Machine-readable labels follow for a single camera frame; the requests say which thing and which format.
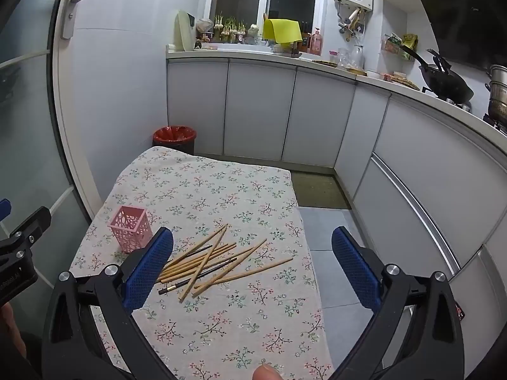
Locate person's left forearm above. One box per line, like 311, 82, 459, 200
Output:
0, 304, 28, 380

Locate dark brown chopstick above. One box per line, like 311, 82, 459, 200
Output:
173, 245, 213, 260
158, 258, 237, 295

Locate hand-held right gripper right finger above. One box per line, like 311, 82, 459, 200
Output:
332, 227, 465, 380

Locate bunch of wooden chopsticks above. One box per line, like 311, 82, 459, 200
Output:
156, 224, 294, 303

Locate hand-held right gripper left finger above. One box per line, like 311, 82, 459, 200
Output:
42, 227, 175, 380

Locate woven straw mat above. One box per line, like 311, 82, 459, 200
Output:
391, 75, 420, 90

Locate hanging food packets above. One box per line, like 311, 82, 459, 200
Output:
382, 33, 418, 62

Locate trash bin with red bag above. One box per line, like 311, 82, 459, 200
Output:
152, 125, 197, 156

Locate frosted glass door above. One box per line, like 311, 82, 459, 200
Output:
0, 0, 119, 380

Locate white cutting board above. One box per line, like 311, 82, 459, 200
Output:
174, 10, 197, 52

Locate person's right hand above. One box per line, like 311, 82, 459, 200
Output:
253, 364, 283, 380

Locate dark range hood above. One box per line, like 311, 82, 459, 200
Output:
404, 0, 507, 68

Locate pink perforated utensil holder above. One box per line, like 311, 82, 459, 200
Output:
108, 206, 153, 254

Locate white base cabinets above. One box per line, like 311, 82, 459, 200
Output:
166, 57, 507, 380

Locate yellow cloth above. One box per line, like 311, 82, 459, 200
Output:
263, 18, 302, 44

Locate steel steamer pot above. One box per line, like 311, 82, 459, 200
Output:
485, 65, 507, 121

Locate black wok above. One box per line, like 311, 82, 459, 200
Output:
400, 45, 475, 104

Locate row of sprouting garlic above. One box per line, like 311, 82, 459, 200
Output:
214, 14, 248, 43

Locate floral tablecloth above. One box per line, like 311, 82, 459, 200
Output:
69, 146, 333, 380

